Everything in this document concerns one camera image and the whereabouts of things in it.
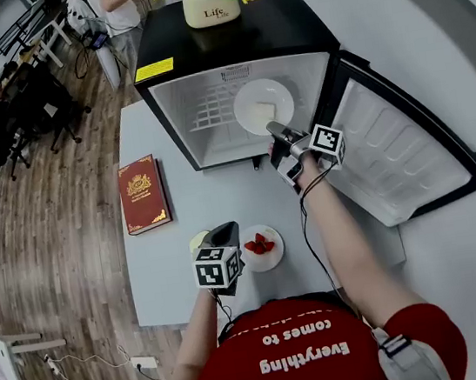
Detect black trousers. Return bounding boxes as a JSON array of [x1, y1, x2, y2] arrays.
[[212, 285, 360, 346]]

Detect slice of white bread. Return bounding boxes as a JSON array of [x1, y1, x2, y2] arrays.
[[186, 229, 215, 257]]

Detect red hardcover book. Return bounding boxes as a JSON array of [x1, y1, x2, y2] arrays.
[[114, 151, 175, 237]]

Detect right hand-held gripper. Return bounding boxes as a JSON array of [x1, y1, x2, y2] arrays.
[[263, 110, 352, 199]]

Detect small white power strip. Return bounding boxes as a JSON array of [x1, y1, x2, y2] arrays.
[[44, 353, 61, 376]]

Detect grey shoulder strap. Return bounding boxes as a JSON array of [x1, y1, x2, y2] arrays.
[[373, 317, 451, 380]]

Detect pale butter block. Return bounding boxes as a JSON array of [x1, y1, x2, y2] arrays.
[[247, 99, 278, 125]]

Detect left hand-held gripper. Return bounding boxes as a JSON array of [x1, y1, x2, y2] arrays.
[[187, 219, 251, 303]]

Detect white floor cable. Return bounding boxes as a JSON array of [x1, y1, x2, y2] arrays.
[[45, 342, 135, 379]]

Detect white plate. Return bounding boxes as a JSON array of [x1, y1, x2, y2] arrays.
[[235, 221, 289, 276], [229, 75, 299, 140]]

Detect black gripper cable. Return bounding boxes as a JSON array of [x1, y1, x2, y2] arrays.
[[210, 286, 238, 342], [293, 161, 364, 329]]

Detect clear fridge shelf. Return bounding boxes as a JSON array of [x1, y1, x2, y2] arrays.
[[182, 74, 299, 134]]

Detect white-lined refrigerator door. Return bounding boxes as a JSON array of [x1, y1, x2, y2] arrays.
[[314, 30, 476, 235]]

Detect person's left forearm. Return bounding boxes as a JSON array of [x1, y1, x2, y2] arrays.
[[154, 287, 231, 380]]

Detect black metal railing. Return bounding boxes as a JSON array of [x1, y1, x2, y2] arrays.
[[0, 0, 55, 87]]

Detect black office chair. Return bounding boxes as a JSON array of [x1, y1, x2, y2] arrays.
[[0, 52, 97, 161]]

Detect person's right forearm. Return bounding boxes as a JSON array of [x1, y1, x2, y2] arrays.
[[293, 149, 420, 337]]

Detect black mini fridge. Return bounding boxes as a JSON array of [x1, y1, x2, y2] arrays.
[[123, 0, 476, 261]]

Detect yellow sticker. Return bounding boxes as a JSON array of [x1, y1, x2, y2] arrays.
[[132, 56, 178, 84]]

